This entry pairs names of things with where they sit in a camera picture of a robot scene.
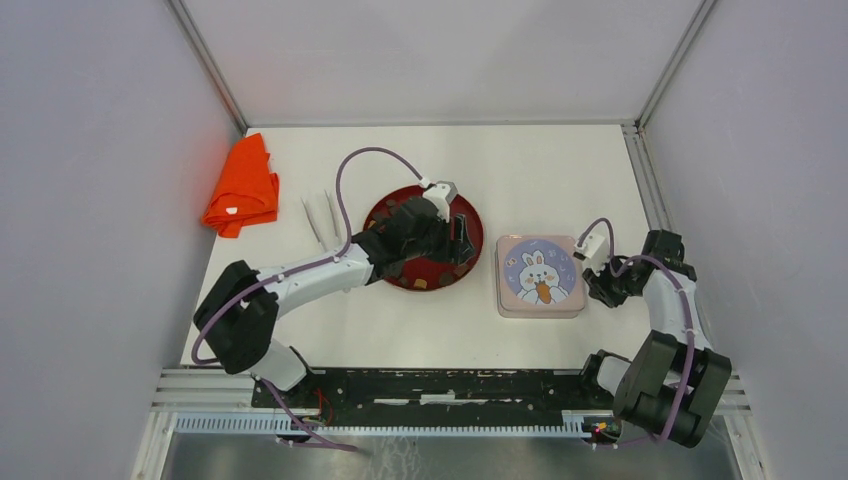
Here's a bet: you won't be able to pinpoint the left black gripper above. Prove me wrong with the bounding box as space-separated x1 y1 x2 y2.
403 211 475 266

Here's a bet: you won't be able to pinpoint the red round plate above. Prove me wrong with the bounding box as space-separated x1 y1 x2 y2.
362 185 484 292

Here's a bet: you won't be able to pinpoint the pink tin box with dividers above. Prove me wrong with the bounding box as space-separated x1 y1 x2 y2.
498 305 583 319

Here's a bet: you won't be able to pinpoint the silver tin lid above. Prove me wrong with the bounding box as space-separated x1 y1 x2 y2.
495 235 586 310

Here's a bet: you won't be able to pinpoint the silver serving tongs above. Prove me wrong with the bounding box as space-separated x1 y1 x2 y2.
301 190 343 251

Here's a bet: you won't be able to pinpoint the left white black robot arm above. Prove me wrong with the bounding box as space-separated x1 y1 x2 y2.
191 196 478 408

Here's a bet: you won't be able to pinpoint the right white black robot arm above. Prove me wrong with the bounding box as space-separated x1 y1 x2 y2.
575 228 732 448

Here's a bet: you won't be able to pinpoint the brown chocolate piece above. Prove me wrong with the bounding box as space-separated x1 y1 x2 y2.
453 263 470 278

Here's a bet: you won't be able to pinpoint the dark round chocolate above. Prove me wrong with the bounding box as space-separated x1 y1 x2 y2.
438 272 455 287

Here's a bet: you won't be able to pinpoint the orange folded cloth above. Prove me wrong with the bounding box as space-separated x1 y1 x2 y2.
200 133 280 238

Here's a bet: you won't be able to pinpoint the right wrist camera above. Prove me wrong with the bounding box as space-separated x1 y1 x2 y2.
574 233 611 275

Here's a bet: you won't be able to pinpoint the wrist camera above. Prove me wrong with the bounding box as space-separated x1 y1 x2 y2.
574 233 611 275
422 181 458 222

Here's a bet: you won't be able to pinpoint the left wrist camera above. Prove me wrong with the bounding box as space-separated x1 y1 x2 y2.
422 181 458 222

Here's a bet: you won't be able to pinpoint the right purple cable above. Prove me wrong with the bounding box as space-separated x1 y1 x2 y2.
574 217 697 446

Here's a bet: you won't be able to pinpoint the purple cable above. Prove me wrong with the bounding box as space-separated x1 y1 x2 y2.
190 146 432 367
574 217 697 446

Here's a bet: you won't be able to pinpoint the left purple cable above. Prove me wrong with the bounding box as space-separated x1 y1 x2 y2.
190 146 432 367

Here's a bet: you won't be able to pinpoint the white slotted cable duct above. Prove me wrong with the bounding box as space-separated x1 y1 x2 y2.
175 413 588 439

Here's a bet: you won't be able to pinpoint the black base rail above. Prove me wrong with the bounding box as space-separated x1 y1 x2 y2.
252 368 613 427

